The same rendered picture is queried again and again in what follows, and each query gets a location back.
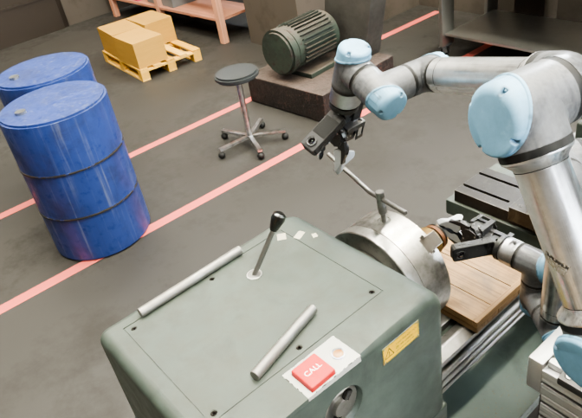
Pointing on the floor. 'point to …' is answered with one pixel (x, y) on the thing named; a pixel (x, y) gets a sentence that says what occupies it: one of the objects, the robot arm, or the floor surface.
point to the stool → (248, 72)
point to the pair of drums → (72, 155)
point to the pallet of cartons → (144, 44)
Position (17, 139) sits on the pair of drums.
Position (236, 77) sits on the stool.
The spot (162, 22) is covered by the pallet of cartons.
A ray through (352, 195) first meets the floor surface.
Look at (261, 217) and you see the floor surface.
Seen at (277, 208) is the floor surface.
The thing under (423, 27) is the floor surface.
